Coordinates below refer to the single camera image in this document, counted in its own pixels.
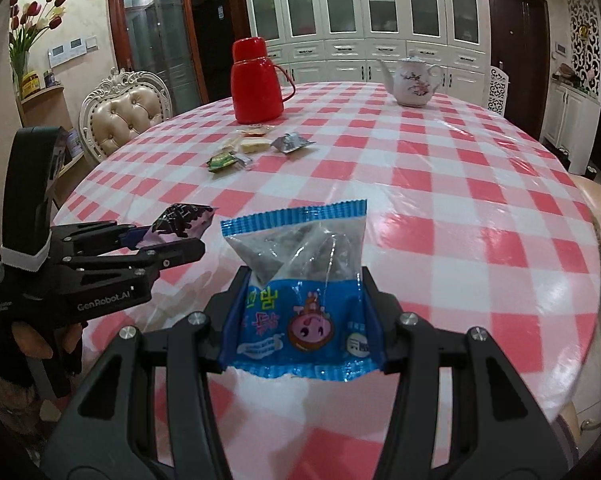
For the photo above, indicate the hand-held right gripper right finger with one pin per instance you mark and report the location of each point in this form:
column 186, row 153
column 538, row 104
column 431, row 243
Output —
column 380, row 325

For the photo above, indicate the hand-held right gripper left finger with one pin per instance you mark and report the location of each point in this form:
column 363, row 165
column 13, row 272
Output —
column 215, row 325

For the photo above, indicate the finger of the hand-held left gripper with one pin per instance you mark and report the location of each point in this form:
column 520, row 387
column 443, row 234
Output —
column 95, row 237
column 175, row 255

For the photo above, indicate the purple snack packet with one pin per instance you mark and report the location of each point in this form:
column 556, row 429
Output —
column 180, row 220

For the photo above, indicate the blue clear snack packet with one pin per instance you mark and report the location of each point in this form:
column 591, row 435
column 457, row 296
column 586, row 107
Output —
column 300, row 280

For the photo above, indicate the person's left hand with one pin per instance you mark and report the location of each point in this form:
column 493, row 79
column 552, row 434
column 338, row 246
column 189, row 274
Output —
column 30, row 345

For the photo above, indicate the green yellow candy packet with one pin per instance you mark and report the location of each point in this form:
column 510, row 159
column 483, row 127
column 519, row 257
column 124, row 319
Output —
column 223, row 162

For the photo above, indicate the small white snack packet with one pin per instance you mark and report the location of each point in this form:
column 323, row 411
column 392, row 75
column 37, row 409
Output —
column 254, row 146

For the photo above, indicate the white red snack packet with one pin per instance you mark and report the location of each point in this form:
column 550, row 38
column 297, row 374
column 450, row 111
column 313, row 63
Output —
column 256, row 131

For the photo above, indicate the grey foil snack packet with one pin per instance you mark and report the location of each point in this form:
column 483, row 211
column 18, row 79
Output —
column 290, row 142

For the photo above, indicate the dark small jar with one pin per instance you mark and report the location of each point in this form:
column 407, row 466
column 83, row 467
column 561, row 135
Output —
column 49, row 79

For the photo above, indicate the yellow jar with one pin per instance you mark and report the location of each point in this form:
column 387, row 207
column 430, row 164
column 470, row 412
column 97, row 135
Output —
column 30, row 85

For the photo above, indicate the red thermos jug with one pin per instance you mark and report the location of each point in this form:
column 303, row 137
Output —
column 255, row 85

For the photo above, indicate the wooden framed glass door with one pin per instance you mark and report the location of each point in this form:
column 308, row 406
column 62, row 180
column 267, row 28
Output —
column 155, row 35

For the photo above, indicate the artificial tulip bouquet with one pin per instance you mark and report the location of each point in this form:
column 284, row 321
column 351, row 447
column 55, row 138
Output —
column 30, row 25

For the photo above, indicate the white floral teapot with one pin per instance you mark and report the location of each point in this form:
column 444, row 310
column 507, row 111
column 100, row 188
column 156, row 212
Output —
column 413, row 82

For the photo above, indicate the white low cabinet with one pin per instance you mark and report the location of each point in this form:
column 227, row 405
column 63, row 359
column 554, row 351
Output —
column 572, row 120

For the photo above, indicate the dark wooden door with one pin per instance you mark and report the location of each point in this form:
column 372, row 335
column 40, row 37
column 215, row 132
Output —
column 517, row 55

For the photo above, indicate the white glass-door cabinet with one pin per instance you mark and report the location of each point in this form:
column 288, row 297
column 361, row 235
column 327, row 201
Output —
column 360, row 10

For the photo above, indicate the white carved lattice screen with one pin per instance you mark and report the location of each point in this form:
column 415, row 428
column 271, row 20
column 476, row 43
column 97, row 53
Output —
column 586, row 40

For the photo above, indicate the wooden wall shelf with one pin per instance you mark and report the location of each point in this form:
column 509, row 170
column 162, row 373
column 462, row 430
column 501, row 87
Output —
column 45, row 105

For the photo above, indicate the wall switch panel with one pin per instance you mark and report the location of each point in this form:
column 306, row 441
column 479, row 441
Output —
column 73, row 50

